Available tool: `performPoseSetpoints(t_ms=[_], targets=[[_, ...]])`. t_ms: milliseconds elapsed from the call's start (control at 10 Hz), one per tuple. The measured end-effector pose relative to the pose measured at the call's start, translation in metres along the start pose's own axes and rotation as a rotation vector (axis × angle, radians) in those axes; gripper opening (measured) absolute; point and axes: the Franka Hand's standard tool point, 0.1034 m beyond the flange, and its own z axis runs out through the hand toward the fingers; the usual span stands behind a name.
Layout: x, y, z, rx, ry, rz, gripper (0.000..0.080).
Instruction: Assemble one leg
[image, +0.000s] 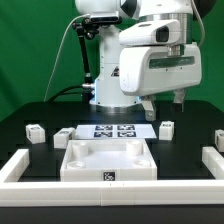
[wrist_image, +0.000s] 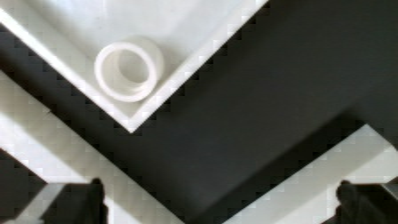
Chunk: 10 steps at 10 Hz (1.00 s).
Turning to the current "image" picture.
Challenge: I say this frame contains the black base cables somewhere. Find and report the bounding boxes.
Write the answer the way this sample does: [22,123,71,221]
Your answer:
[46,83,96,103]

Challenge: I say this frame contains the white U-shaped fence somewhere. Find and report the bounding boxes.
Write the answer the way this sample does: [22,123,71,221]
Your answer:
[0,149,224,207]

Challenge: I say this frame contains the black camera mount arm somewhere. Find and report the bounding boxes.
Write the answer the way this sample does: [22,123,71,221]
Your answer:
[72,18,99,102]

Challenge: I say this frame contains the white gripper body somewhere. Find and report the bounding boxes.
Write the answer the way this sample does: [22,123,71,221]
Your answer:
[119,44,202,96]

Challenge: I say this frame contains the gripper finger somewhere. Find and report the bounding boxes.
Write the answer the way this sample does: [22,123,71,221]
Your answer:
[141,96,156,121]
[173,89,186,112]

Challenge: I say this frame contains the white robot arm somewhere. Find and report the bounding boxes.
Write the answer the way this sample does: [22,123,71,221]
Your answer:
[75,0,217,121]

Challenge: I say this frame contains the white marker sheet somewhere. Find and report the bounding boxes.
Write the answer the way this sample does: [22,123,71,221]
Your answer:
[75,124,157,139]

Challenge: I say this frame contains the white camera cable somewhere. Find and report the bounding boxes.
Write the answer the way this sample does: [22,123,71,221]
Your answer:
[43,13,92,102]

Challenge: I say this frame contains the grey mounted camera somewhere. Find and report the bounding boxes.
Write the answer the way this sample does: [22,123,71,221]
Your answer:
[90,11,119,23]

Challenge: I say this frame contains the white square tabletop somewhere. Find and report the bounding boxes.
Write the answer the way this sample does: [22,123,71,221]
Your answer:
[60,139,157,182]

